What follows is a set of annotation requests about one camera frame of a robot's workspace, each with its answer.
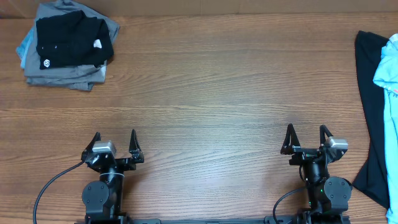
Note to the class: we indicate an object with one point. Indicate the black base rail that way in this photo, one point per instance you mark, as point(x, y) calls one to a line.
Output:
point(211, 221)

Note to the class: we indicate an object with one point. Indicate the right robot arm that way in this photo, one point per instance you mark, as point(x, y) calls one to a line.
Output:
point(328, 195)

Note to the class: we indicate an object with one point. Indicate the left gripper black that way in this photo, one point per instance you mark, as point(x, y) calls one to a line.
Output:
point(129, 164)

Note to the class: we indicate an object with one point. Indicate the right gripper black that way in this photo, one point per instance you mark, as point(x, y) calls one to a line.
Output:
point(308, 151)

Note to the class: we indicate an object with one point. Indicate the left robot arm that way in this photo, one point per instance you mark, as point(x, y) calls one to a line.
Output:
point(103, 198)

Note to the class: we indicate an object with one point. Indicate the black garment right side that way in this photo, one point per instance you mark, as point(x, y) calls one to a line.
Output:
point(371, 179)

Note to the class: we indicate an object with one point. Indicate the light blue folded garment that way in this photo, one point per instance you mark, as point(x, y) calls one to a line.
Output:
point(22, 49)

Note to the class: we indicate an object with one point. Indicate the black folded shirt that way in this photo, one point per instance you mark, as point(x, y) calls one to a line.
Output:
point(73, 39)

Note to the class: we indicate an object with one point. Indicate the grey folded garment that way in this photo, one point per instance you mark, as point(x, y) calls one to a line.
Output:
point(81, 77)

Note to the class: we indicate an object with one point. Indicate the light blue t-shirt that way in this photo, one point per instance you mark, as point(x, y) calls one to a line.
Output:
point(386, 78)

